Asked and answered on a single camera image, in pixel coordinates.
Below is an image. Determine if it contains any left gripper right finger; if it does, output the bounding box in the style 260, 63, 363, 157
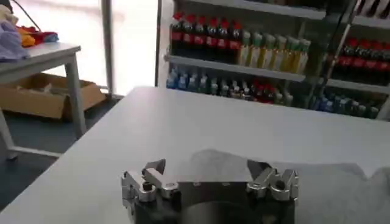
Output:
245, 159, 300, 203

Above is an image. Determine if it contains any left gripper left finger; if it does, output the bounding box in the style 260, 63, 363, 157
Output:
121, 158, 181, 211

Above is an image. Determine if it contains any grey printed t-shirt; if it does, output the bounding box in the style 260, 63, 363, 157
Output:
175, 149, 390, 224

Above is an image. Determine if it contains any metal shelf with bottles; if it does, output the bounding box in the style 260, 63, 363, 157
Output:
309, 0, 390, 121
163, 0, 328, 108

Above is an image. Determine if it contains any black slanted pole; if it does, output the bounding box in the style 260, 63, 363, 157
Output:
154, 0, 163, 88

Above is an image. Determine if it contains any brown cardboard box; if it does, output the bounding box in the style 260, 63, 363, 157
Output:
0, 72, 108, 121

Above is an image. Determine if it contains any white side table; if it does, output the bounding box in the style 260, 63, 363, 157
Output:
0, 41, 88, 161

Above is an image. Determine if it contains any red cloth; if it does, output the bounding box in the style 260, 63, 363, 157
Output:
18, 25, 60, 46

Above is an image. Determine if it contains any orange cloth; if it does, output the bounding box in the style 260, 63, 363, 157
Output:
16, 27, 37, 49

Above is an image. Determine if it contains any purple cloth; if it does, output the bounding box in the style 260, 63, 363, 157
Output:
0, 19, 30, 63

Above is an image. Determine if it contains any cream cloth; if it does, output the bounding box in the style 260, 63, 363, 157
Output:
0, 4, 20, 27

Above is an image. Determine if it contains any grey window frame post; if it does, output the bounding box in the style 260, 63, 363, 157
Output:
101, 0, 116, 99

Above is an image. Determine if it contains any thin black cable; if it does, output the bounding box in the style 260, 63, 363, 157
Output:
10, 0, 42, 32

